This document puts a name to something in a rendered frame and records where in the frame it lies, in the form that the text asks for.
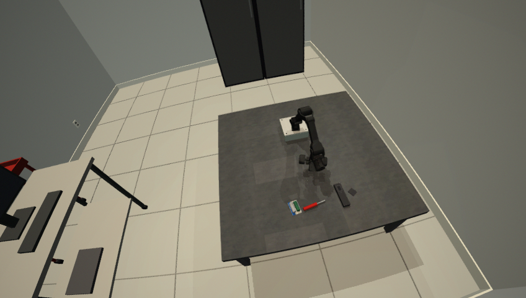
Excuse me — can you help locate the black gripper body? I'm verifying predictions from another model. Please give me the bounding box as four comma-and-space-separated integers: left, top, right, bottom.
299, 155, 328, 166

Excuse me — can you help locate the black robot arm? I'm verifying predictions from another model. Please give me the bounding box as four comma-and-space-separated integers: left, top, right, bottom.
290, 106, 325, 171

